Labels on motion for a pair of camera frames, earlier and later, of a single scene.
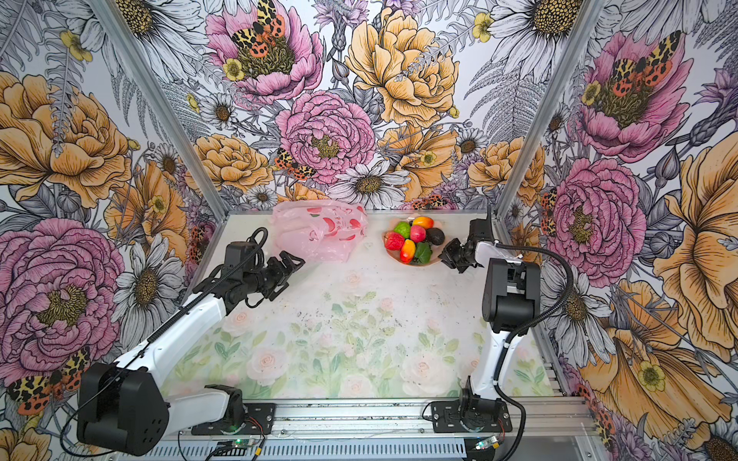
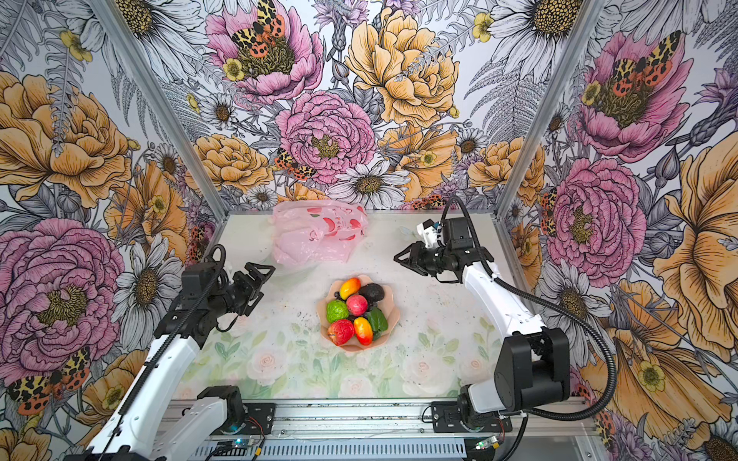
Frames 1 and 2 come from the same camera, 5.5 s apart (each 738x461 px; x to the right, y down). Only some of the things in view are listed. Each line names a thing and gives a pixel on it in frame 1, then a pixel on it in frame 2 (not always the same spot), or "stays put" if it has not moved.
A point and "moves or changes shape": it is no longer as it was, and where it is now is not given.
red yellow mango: x=407 y=251 moves or changes shape
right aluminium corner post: x=548 y=111 stays put
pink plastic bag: x=322 y=230 stays put
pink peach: x=418 y=233 moves or changes shape
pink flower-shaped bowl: x=436 y=250 -> x=386 y=306
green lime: x=404 y=229 -> x=336 y=309
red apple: x=393 y=241 -> x=341 y=331
